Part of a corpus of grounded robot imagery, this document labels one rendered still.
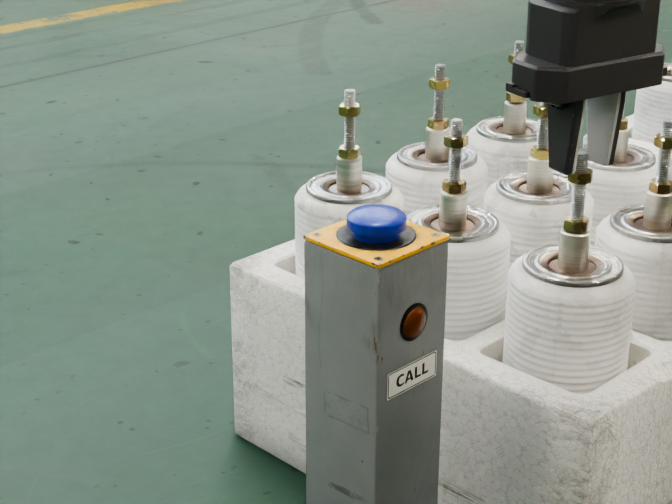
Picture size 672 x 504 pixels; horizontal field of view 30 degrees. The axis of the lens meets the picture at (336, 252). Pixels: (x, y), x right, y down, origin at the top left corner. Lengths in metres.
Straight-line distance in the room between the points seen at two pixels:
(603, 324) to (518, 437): 0.10
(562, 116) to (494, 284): 0.17
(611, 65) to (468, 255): 0.20
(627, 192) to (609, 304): 0.25
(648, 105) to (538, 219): 0.44
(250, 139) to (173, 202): 0.30
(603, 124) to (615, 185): 0.24
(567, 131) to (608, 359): 0.18
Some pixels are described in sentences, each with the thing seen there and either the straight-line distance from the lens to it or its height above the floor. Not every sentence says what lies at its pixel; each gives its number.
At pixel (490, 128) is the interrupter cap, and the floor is 0.25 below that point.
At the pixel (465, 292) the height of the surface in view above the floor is 0.21.
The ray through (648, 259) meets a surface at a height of 0.24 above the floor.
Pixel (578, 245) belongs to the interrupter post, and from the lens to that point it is 0.95.
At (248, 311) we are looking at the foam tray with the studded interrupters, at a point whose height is 0.14.
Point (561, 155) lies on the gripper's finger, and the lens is 0.91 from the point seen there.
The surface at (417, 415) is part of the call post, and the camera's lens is 0.88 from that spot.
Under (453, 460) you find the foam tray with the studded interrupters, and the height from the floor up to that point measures 0.09.
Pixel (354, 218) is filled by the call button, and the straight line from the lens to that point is 0.82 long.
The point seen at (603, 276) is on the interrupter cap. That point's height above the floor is 0.25.
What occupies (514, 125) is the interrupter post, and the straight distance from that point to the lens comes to 1.26.
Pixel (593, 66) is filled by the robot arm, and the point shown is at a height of 0.41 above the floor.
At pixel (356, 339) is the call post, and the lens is 0.83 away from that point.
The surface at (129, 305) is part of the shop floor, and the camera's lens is 1.48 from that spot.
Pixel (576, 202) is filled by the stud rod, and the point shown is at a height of 0.30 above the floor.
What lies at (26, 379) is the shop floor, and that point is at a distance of 1.34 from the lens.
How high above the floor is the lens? 0.64
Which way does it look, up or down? 23 degrees down
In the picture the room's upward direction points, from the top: straight up
